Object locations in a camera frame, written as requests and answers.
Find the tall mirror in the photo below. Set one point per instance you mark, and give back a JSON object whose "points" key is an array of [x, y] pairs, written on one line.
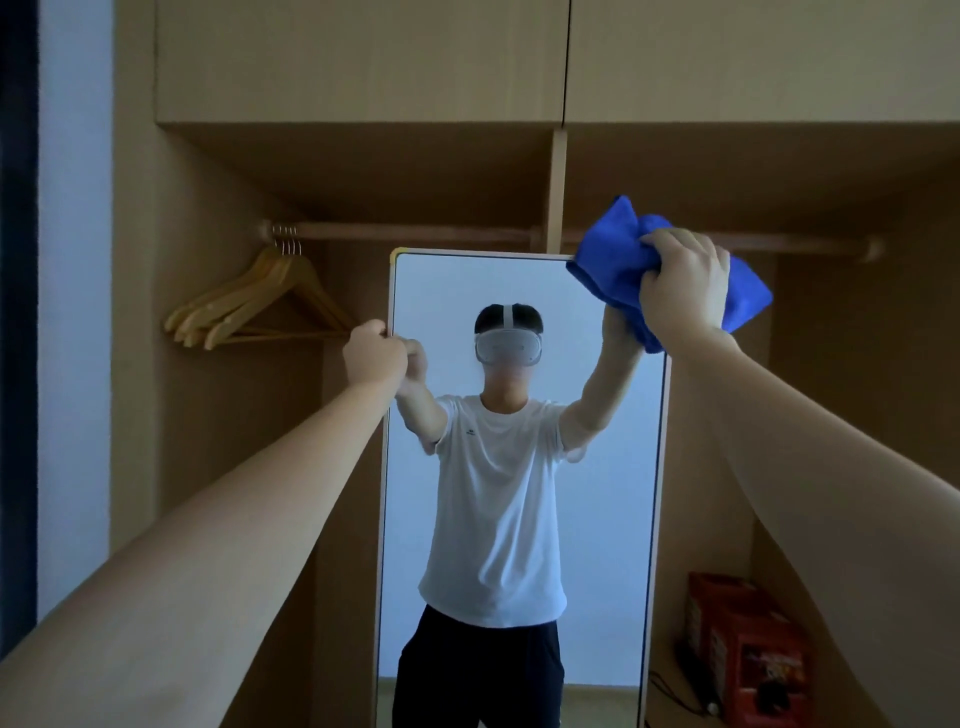
{"points": [[600, 487]]}

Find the person's left hand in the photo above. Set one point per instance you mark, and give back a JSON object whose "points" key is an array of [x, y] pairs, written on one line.
{"points": [[375, 356]]}

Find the person's right forearm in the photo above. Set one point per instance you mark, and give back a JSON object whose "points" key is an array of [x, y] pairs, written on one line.
{"points": [[840, 487]]}

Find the person's right hand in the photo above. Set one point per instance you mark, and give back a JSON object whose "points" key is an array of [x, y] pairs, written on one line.
{"points": [[686, 289]]}

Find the person's left forearm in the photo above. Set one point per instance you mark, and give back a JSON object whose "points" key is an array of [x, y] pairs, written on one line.
{"points": [[187, 570]]}

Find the light wooden wardrobe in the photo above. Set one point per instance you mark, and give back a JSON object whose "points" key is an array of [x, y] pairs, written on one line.
{"points": [[825, 375]]}

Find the blue microfibre cloth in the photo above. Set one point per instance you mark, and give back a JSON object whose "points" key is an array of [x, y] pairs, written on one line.
{"points": [[615, 262]]}

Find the wooden upper cabinet door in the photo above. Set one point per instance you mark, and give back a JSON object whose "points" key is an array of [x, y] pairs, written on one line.
{"points": [[360, 60], [765, 60]]}

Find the black framed glass door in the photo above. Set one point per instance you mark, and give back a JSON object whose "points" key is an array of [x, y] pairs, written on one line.
{"points": [[16, 337]]}

